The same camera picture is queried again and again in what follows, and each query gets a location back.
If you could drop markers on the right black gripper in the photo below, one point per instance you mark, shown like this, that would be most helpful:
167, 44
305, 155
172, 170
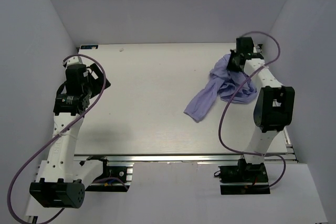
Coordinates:
230, 66

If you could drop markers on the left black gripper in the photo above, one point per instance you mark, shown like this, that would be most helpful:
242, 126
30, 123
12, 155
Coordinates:
98, 82

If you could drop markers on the lavender purple jacket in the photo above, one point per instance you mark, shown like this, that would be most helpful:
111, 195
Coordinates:
223, 84

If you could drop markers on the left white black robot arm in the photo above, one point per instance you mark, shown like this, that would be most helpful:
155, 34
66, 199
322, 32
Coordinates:
61, 185

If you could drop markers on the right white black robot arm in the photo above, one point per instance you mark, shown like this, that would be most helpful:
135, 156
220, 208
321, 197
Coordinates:
274, 105

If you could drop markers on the left blue table label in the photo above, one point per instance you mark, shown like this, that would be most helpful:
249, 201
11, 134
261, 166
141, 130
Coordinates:
88, 47

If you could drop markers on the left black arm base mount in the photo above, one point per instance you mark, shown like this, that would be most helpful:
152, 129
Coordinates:
115, 177

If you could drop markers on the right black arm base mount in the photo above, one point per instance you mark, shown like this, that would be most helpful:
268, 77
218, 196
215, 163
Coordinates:
243, 179

